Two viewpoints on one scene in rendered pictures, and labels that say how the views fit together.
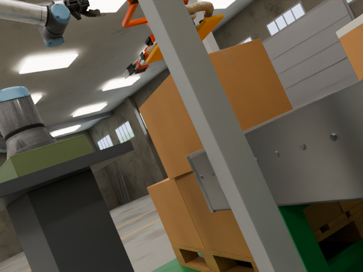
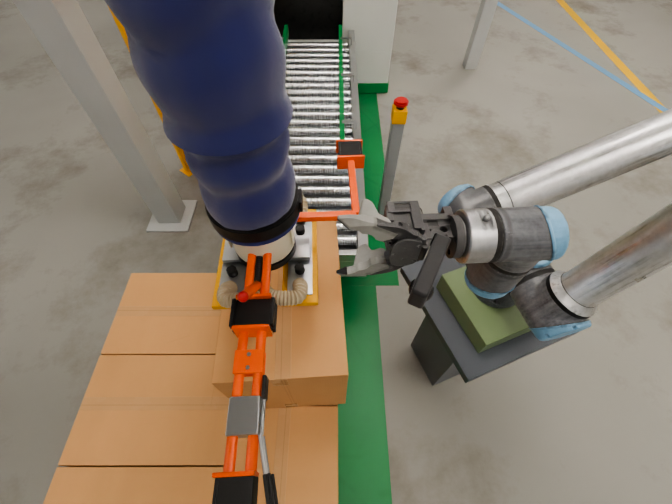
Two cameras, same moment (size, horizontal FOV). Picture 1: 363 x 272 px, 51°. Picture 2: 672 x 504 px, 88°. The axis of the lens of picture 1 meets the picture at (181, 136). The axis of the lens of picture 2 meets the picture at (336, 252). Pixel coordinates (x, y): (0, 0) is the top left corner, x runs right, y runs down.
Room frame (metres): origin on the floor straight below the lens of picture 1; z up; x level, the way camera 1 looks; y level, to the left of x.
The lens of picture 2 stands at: (2.25, 0.22, 1.99)
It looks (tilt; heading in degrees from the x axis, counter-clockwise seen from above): 56 degrees down; 202
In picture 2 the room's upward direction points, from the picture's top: straight up
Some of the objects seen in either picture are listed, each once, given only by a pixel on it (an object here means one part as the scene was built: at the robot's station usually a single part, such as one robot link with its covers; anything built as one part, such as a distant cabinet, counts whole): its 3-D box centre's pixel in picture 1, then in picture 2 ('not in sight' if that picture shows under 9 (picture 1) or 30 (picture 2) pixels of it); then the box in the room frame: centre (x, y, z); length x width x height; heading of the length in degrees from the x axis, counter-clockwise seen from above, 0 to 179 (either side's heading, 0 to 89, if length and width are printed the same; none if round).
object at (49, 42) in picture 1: (51, 32); (494, 263); (1.79, 0.37, 1.42); 0.12 x 0.09 x 0.12; 38
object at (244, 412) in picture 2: (146, 59); (245, 416); (2.20, 0.01, 1.23); 0.07 x 0.07 x 0.04; 25
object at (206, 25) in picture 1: (197, 32); (236, 253); (1.82, -0.27, 1.14); 0.34 x 0.10 x 0.05; 25
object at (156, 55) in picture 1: (163, 42); (300, 250); (1.74, -0.10, 1.14); 0.34 x 0.10 x 0.05; 25
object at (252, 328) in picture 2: (156, 41); (254, 315); (2.01, -0.08, 1.24); 0.10 x 0.08 x 0.06; 115
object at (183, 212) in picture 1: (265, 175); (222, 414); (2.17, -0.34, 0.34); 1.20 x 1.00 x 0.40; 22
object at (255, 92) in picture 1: (210, 115); (289, 313); (1.79, -0.16, 0.74); 0.60 x 0.40 x 0.40; 26
